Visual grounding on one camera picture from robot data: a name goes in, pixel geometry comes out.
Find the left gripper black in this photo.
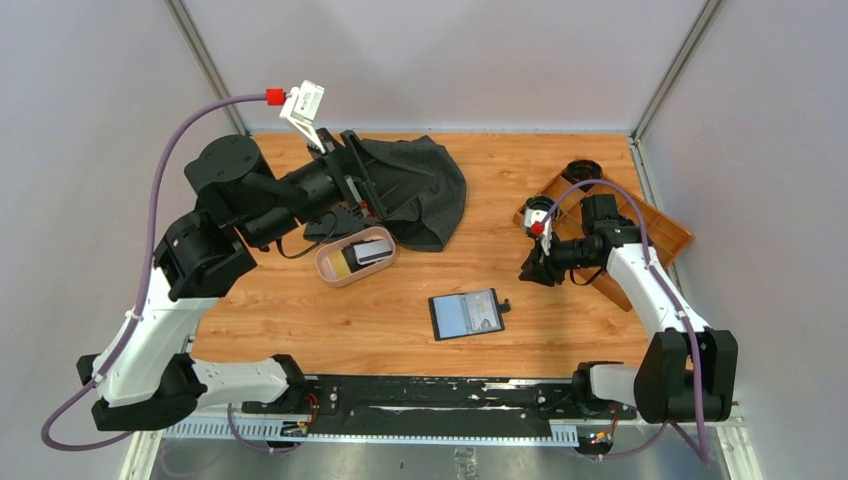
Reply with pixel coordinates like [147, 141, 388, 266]
[245, 126, 435, 247]

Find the white black credit card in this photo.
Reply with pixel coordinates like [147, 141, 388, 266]
[465, 290, 502, 333]

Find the black leather card holder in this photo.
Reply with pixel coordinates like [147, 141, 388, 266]
[428, 288, 512, 341]

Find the pink oval tray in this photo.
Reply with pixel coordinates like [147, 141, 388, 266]
[315, 227, 397, 288]

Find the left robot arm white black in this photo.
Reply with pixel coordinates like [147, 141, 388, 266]
[78, 130, 446, 432]

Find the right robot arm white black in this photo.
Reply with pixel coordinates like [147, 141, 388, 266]
[519, 194, 738, 424]

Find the dark grey dotted cloth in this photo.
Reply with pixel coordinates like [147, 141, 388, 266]
[289, 134, 467, 252]

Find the black round part left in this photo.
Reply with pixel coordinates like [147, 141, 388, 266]
[522, 195, 562, 229]

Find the black round part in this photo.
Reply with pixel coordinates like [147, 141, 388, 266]
[522, 195, 562, 229]
[561, 159, 604, 184]

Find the black round part top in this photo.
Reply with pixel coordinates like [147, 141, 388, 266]
[561, 159, 604, 184]

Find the orange compartment tray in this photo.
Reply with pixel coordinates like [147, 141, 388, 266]
[513, 169, 694, 312]

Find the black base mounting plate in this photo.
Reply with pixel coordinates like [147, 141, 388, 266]
[236, 375, 636, 439]

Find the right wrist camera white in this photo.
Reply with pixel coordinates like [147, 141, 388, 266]
[522, 207, 553, 256]

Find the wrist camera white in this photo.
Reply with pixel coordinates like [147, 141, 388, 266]
[522, 207, 553, 256]
[279, 80, 326, 154]

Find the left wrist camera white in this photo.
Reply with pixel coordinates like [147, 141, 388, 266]
[279, 80, 326, 154]

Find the aluminium frame rail front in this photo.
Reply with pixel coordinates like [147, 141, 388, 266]
[142, 372, 747, 449]

